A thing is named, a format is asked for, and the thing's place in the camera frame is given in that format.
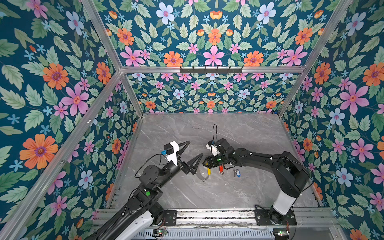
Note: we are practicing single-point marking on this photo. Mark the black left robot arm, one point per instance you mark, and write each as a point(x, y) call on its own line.
point(142, 208)

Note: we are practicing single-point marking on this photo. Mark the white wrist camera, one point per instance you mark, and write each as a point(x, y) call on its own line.
point(212, 148)
point(170, 152)

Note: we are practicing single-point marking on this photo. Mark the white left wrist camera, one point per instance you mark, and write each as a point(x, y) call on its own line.
point(170, 152)

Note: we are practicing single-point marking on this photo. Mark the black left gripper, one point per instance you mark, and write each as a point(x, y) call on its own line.
point(188, 167)

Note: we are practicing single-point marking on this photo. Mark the large black yellow keyring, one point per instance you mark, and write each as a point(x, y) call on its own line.
point(202, 173)

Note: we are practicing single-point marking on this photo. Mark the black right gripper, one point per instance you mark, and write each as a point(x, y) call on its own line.
point(208, 159)

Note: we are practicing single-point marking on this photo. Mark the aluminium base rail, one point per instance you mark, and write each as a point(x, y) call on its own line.
point(245, 218)

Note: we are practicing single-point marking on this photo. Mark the white ventilation grille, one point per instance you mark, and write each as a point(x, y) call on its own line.
point(205, 234)

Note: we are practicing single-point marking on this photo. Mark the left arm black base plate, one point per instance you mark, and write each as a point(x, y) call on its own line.
point(166, 218)

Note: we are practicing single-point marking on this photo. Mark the red key tag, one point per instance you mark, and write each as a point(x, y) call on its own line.
point(221, 169)

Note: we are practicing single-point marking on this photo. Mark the black wall hook rack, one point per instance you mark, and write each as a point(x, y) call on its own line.
point(210, 70)

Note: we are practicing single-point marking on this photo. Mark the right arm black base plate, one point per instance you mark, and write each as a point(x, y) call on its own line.
point(266, 217)

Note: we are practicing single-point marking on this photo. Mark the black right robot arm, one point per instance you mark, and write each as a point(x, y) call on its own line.
point(291, 175)

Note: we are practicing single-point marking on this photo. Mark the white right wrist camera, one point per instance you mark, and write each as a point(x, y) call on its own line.
point(212, 148)

